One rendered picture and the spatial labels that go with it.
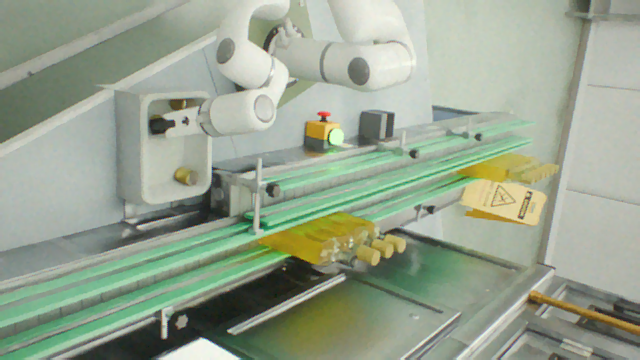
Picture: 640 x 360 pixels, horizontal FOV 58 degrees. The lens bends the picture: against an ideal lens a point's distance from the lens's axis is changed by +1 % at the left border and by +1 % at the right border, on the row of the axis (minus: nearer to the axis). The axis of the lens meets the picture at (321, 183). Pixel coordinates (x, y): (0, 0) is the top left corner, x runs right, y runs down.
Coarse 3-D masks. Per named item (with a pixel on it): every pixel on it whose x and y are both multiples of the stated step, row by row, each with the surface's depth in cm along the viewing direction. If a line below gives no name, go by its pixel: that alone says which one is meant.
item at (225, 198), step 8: (216, 176) 127; (224, 176) 125; (216, 184) 127; (224, 184) 125; (216, 192) 127; (224, 192) 126; (232, 192) 125; (216, 200) 128; (224, 200) 126; (232, 200) 126; (216, 208) 129; (224, 208) 126; (232, 208) 126; (232, 216) 127
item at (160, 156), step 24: (168, 96) 111; (192, 96) 116; (144, 120) 108; (144, 144) 109; (168, 144) 123; (192, 144) 125; (144, 168) 111; (168, 168) 124; (192, 168) 126; (144, 192) 112; (168, 192) 119; (192, 192) 122
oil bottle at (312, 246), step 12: (288, 228) 131; (300, 228) 132; (264, 240) 135; (276, 240) 132; (288, 240) 130; (300, 240) 127; (312, 240) 125; (324, 240) 125; (336, 240) 127; (288, 252) 130; (300, 252) 128; (312, 252) 126; (324, 252) 124; (324, 264) 125
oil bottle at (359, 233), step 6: (324, 216) 142; (330, 216) 142; (324, 222) 138; (330, 222) 138; (336, 222) 138; (342, 222) 138; (348, 222) 139; (342, 228) 134; (348, 228) 134; (354, 228) 135; (360, 228) 135; (354, 234) 133; (360, 234) 133; (366, 234) 134; (360, 240) 133
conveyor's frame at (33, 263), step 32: (416, 128) 205; (448, 128) 211; (224, 160) 138; (288, 160) 142; (320, 160) 149; (128, 224) 118; (160, 224) 119; (192, 224) 121; (224, 224) 126; (0, 256) 99; (32, 256) 100; (64, 256) 101; (96, 256) 103; (0, 288) 90
